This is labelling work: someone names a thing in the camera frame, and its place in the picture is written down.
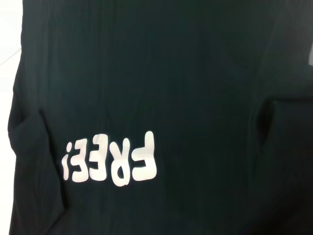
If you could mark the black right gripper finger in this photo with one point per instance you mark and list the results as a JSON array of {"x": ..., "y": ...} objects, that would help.
[{"x": 296, "y": 137}]

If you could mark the black shirt with FREE print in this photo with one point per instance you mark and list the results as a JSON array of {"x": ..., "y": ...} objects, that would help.
[{"x": 146, "y": 73}]

